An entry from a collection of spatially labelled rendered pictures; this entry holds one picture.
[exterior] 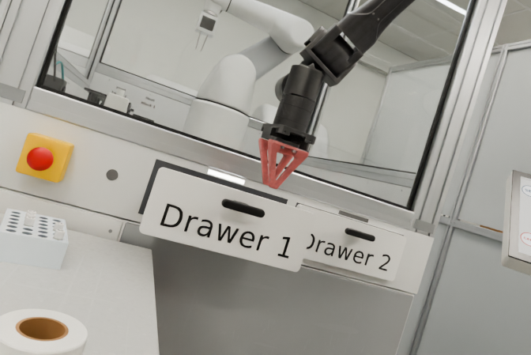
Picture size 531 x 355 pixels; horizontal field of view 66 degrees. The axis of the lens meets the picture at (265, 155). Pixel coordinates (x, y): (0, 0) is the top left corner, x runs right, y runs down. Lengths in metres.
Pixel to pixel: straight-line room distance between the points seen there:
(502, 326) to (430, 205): 1.22
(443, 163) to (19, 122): 0.93
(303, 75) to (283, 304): 0.52
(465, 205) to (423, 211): 1.37
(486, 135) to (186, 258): 1.95
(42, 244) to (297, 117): 0.41
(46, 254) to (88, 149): 0.27
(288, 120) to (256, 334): 0.51
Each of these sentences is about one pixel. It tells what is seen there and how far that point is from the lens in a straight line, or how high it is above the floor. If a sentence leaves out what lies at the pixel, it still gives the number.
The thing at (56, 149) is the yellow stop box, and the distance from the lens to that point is 0.80.
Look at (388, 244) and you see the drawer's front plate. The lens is 1.01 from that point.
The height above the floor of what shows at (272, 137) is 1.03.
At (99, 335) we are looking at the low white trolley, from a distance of 0.49.
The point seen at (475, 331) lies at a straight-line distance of 2.30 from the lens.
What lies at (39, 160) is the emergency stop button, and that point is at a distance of 0.78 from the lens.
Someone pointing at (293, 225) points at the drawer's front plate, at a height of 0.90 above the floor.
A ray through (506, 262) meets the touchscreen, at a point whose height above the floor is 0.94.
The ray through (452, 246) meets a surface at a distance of 2.44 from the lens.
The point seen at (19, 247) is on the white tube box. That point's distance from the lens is 0.62.
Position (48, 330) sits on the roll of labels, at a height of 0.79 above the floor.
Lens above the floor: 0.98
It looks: 2 degrees up
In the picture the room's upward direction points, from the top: 18 degrees clockwise
